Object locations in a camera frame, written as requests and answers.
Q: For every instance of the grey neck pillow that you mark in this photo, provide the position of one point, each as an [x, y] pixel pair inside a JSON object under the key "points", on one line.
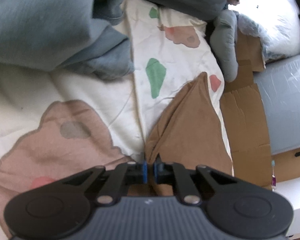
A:
{"points": [[222, 42]]}

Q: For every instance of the upright cardboard sheet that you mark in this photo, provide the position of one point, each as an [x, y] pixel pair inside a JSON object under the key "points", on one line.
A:
{"points": [[287, 165]]}

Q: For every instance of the brown t-shirt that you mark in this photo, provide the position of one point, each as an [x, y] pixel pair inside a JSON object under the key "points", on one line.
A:
{"points": [[189, 130]]}

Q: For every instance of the cream bear print bedsheet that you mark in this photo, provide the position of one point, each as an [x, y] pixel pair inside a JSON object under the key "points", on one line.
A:
{"points": [[55, 124]]}

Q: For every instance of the grey-blue sweatshirt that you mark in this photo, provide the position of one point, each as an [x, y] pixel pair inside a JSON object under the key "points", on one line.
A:
{"points": [[78, 35]]}

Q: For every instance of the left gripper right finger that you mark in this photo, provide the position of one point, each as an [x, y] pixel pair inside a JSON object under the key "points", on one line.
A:
{"points": [[178, 177]]}

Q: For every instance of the flattened cardboard box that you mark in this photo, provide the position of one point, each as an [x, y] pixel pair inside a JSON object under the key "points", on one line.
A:
{"points": [[244, 116]]}

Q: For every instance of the grey plastic-wrapped mattress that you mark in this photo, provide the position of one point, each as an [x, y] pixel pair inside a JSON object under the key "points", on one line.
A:
{"points": [[279, 86]]}

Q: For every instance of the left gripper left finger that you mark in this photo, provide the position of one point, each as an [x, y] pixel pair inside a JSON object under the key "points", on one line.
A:
{"points": [[119, 181]]}

